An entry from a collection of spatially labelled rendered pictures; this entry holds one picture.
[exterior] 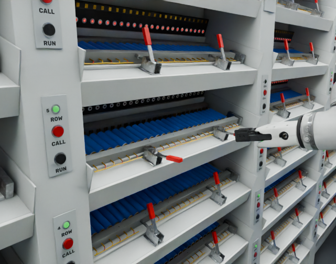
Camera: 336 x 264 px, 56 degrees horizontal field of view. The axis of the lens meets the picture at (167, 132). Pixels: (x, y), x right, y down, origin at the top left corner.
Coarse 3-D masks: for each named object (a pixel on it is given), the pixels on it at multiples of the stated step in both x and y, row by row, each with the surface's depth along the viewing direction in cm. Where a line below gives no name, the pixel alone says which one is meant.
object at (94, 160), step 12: (228, 120) 94; (180, 132) 79; (192, 132) 82; (204, 132) 86; (132, 144) 68; (144, 144) 69; (156, 144) 72; (168, 144) 76; (180, 144) 77; (96, 156) 61; (108, 156) 62; (120, 156) 65; (96, 168) 59; (108, 168) 61
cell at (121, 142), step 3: (105, 132) 72; (108, 132) 71; (111, 132) 72; (108, 135) 71; (111, 135) 71; (114, 135) 71; (111, 138) 70; (114, 138) 70; (117, 138) 70; (120, 138) 70; (117, 141) 69; (120, 141) 69; (123, 141) 69; (120, 144) 69; (123, 144) 69
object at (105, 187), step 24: (216, 96) 105; (240, 120) 99; (192, 144) 80; (216, 144) 84; (240, 144) 94; (120, 168) 63; (144, 168) 65; (168, 168) 70; (192, 168) 78; (96, 192) 55; (120, 192) 61
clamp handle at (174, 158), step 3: (156, 150) 67; (156, 153) 67; (159, 156) 66; (162, 156) 65; (165, 156) 65; (168, 156) 65; (171, 156) 64; (174, 156) 64; (168, 159) 64; (171, 159) 64; (174, 159) 63; (177, 159) 63; (180, 159) 63; (177, 162) 63
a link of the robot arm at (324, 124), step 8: (320, 112) 69; (328, 112) 67; (320, 120) 66; (328, 120) 65; (312, 128) 67; (320, 128) 66; (328, 128) 65; (320, 136) 66; (328, 136) 65; (320, 144) 67; (328, 144) 66
